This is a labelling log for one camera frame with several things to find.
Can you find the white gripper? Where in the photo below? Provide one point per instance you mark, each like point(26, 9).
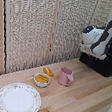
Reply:
point(90, 36)

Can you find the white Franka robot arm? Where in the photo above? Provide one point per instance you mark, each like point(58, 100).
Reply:
point(106, 33)

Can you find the beige folding screen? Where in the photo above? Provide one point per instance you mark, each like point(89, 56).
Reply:
point(45, 27)

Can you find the pink plastic cup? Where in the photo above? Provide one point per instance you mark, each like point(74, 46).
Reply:
point(66, 76)

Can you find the orange food piece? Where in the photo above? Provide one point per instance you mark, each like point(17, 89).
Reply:
point(48, 71)

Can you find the yellow food in bowl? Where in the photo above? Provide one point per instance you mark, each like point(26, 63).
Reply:
point(42, 79)

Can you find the small white bowl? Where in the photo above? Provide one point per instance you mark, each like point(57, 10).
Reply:
point(41, 82)

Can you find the floral rimmed white plate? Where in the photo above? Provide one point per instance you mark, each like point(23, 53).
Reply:
point(17, 99)

